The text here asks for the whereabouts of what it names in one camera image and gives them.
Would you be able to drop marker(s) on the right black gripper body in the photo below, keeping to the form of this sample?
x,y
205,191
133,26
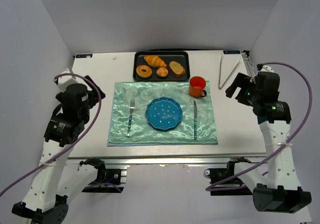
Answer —
x,y
238,89

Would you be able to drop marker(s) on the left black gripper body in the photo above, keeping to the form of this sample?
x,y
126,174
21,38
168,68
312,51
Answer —
x,y
94,94

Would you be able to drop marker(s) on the glazed donut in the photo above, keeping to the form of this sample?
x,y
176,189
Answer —
x,y
144,71

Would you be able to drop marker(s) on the round bread roll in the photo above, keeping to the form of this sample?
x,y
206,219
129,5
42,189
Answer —
x,y
162,72

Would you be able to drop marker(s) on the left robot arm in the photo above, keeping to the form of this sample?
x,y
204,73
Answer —
x,y
47,202

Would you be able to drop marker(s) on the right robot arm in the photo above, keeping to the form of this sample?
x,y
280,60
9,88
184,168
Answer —
x,y
280,191

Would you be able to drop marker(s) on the bread slice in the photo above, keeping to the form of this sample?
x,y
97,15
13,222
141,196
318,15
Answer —
x,y
177,69

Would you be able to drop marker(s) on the right blue table label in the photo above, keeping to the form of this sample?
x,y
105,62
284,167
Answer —
x,y
229,52

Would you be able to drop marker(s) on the blue table label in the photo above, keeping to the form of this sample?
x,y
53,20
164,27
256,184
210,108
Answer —
x,y
84,55
229,52

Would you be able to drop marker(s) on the left blue table label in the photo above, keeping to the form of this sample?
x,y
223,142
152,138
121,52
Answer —
x,y
84,55

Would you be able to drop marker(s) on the orange mug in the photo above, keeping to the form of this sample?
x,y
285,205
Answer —
x,y
197,86

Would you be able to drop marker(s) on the teal patterned placemat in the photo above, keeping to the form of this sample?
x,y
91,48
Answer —
x,y
142,133

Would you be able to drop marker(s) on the croissant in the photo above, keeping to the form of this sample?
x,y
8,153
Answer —
x,y
154,61

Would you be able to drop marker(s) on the blue dotted plate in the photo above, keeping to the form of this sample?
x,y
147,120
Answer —
x,y
164,113

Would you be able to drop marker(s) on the black baking tray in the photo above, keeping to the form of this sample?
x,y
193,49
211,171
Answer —
x,y
167,56

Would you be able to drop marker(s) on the fork with teal handle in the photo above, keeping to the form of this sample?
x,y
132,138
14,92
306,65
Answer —
x,y
131,110

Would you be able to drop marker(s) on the aluminium table frame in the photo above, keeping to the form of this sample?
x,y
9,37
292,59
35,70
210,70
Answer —
x,y
237,129

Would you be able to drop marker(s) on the knife with teal handle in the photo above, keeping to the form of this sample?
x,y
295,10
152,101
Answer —
x,y
195,112

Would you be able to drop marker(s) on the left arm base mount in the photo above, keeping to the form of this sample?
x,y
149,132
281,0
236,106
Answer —
x,y
108,180

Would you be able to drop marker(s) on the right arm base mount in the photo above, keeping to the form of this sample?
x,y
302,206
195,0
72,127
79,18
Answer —
x,y
233,187

